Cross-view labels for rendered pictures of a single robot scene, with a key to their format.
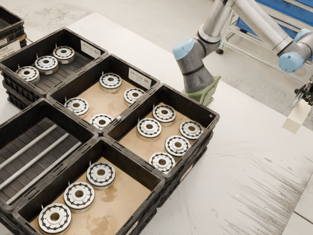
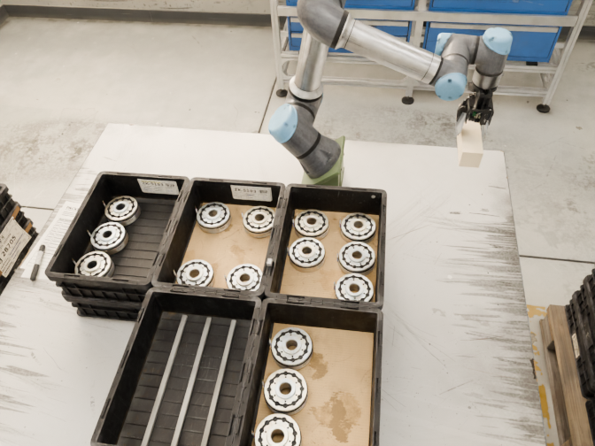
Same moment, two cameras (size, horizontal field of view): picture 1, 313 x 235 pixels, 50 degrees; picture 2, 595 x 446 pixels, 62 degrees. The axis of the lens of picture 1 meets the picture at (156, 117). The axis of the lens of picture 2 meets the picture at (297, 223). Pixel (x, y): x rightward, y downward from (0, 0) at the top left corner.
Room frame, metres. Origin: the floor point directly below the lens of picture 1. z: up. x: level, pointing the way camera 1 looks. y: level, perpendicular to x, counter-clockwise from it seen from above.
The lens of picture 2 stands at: (0.12, 0.29, 2.00)
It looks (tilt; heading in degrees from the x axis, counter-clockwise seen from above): 50 degrees down; 343
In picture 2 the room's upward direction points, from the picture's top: 4 degrees counter-clockwise
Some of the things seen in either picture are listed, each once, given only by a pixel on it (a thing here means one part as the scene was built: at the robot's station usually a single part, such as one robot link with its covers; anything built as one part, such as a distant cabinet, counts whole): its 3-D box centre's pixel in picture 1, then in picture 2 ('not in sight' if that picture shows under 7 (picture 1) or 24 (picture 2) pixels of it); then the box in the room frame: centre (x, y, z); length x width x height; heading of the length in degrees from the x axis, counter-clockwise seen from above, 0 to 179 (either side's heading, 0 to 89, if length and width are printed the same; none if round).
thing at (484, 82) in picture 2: not in sight; (488, 76); (1.09, -0.61, 1.15); 0.08 x 0.08 x 0.05
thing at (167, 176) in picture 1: (164, 126); (329, 241); (0.88, -0.04, 0.92); 0.40 x 0.30 x 0.02; 152
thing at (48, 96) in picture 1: (105, 90); (223, 233); (1.03, 0.23, 0.92); 0.40 x 0.30 x 0.02; 152
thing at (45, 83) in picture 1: (56, 67); (128, 235); (1.17, 0.49, 0.87); 0.40 x 0.30 x 0.11; 152
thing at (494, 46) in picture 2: not in sight; (492, 51); (1.10, -0.61, 1.23); 0.09 x 0.08 x 0.11; 54
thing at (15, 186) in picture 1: (31, 156); (189, 376); (0.67, 0.42, 0.87); 0.40 x 0.30 x 0.11; 152
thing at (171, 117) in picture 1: (164, 113); (311, 222); (1.01, -0.03, 0.86); 0.10 x 0.10 x 0.01
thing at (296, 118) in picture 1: (301, 111); (468, 134); (1.11, -0.62, 0.92); 0.24 x 0.06 x 0.06; 150
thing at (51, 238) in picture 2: not in sight; (70, 239); (1.38, 0.71, 0.70); 0.33 x 0.23 x 0.01; 150
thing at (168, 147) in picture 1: (177, 145); (357, 256); (0.85, -0.10, 0.86); 0.10 x 0.10 x 0.01
